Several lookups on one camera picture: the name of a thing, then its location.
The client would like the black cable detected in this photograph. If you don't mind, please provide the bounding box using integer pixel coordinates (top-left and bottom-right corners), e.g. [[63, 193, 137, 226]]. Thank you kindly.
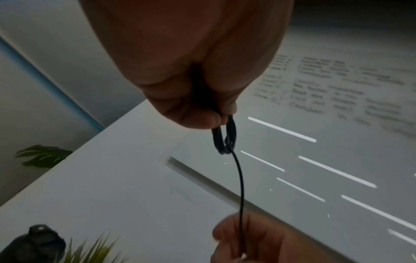
[[189, 64, 245, 259]]

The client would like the large leafy green plant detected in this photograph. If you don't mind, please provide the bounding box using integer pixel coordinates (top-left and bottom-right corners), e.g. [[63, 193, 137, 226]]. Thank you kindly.
[[14, 144, 74, 169]]

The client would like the person's right hand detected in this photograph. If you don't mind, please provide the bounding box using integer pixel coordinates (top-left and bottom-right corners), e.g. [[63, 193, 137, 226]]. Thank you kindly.
[[210, 212, 355, 263]]

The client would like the white wall whiteboard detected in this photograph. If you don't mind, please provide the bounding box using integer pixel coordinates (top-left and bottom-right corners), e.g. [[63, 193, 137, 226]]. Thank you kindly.
[[167, 25, 416, 263]]

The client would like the person's left hand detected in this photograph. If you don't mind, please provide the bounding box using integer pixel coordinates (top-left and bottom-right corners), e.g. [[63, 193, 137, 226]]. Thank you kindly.
[[78, 0, 295, 130]]

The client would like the small potted grass plant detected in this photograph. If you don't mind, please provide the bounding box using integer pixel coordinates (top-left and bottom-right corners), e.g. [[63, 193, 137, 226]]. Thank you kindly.
[[56, 232, 129, 263]]

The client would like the grey roller blind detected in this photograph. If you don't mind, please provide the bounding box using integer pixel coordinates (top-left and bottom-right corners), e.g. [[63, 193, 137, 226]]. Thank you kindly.
[[0, 0, 147, 129]]

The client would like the black tumbler with lid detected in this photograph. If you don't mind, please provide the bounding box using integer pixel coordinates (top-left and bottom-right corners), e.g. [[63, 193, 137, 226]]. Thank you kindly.
[[0, 224, 68, 263]]

